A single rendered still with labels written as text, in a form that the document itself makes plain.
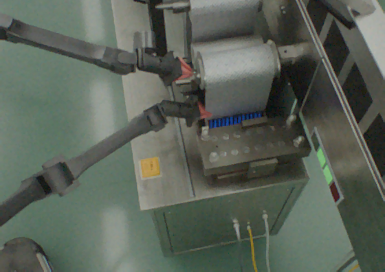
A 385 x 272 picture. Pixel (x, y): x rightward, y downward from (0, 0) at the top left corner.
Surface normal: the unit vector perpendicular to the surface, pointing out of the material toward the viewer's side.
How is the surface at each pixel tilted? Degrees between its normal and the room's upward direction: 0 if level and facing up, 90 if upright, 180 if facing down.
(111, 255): 0
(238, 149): 0
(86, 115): 0
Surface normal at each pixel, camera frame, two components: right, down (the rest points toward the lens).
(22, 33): 0.29, -0.15
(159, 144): -0.01, -0.49
